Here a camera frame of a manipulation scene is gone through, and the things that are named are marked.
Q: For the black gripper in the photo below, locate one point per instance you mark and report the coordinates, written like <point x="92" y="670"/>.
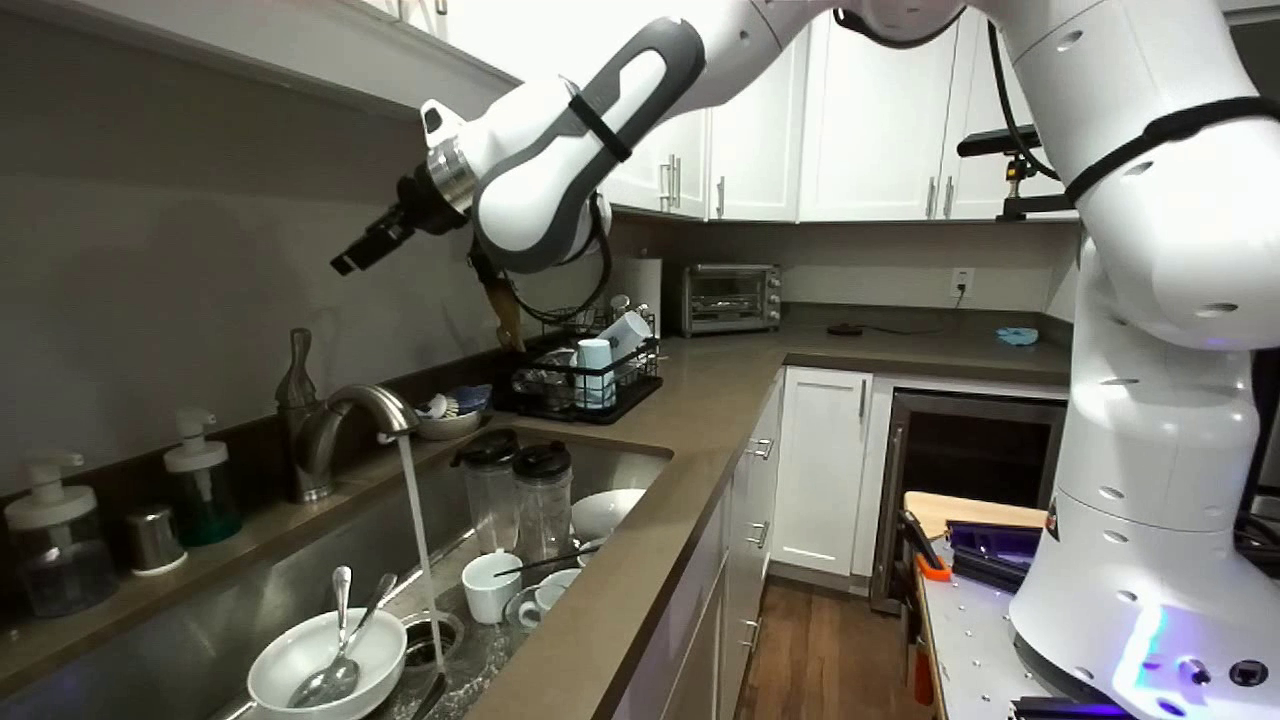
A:
<point x="435" y="204"/>

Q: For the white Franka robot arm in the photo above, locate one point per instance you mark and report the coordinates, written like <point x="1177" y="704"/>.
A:
<point x="1160" y="467"/>

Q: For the curved metal faucet spout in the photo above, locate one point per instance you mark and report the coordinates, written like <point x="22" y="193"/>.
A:
<point x="352" y="400"/>

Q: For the brown wooden cutting board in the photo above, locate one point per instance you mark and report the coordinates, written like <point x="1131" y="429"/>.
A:
<point x="508" y="331"/>

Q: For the small white sponge dish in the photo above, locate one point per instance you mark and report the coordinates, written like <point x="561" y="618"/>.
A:
<point x="447" y="421"/>

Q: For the black dish rack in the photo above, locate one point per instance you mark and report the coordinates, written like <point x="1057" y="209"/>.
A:
<point x="561" y="392"/>

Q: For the white bottle blue label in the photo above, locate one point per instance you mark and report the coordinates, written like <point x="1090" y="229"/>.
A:
<point x="595" y="377"/>

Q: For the clear shaker bottle black lid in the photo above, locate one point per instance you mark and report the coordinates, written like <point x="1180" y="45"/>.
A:
<point x="491" y="484"/>
<point x="547" y="505"/>

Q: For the green soap pump bottle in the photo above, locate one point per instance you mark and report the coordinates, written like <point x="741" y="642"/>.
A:
<point x="200" y="484"/>

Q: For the white plate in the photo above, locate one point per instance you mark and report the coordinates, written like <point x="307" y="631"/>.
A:
<point x="605" y="508"/>

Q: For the silver toaster oven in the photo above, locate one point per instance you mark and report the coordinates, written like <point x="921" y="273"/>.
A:
<point x="728" y="296"/>

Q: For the white mug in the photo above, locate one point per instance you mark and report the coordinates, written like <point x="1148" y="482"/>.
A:
<point x="484" y="588"/>

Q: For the dark utensil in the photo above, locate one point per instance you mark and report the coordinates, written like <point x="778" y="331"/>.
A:
<point x="542" y="564"/>

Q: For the small metal cup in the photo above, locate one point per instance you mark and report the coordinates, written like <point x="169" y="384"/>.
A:
<point x="156" y="545"/>

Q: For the stainless steel sink basin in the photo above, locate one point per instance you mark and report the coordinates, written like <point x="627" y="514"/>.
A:
<point x="243" y="603"/>

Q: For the small white bowl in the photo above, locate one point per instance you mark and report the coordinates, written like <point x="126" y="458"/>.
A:
<point x="554" y="586"/>

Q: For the large white bowl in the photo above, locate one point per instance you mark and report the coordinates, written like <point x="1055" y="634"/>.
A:
<point x="287" y="655"/>

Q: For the large metal spoon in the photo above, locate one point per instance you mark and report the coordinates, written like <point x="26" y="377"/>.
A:
<point x="328" y="682"/>

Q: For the clear soap pump bottle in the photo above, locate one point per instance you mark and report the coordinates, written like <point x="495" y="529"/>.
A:
<point x="54" y="545"/>

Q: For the small black counter item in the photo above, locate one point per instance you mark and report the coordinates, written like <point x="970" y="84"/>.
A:
<point x="840" y="331"/>

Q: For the white counter drawer fronts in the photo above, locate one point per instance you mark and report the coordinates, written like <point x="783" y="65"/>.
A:
<point x="703" y="603"/>

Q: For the white lower cabinet door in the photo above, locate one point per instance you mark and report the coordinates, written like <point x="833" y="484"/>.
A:
<point x="821" y="467"/>

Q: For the white upper cabinets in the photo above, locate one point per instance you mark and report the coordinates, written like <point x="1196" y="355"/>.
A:
<point x="866" y="135"/>

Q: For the orange black clamp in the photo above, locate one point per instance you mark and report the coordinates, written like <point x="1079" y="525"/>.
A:
<point x="930" y="554"/>

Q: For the small blue bowl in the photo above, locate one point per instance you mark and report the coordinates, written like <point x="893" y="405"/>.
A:
<point x="1017" y="339"/>

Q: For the purple black tool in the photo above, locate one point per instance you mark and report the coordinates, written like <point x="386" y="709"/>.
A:
<point x="994" y="549"/>

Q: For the white wall shelf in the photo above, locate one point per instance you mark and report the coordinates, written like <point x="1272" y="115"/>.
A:
<point x="333" y="54"/>

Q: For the white wall outlet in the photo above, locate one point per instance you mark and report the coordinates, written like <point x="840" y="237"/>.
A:
<point x="961" y="285"/>

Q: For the black camera on tripod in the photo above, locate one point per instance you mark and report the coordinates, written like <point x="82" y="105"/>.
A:
<point x="1004" y="137"/>

